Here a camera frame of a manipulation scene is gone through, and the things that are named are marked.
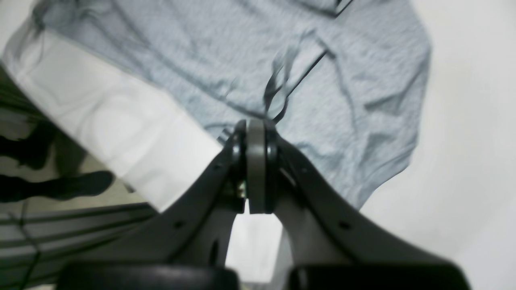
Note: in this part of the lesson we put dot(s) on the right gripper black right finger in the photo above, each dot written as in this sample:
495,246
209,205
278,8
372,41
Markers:
334,247

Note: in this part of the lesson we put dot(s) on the image right gripper black left finger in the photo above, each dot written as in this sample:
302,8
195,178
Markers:
184,247

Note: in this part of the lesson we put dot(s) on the grey t-shirt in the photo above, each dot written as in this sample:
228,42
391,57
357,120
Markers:
343,80

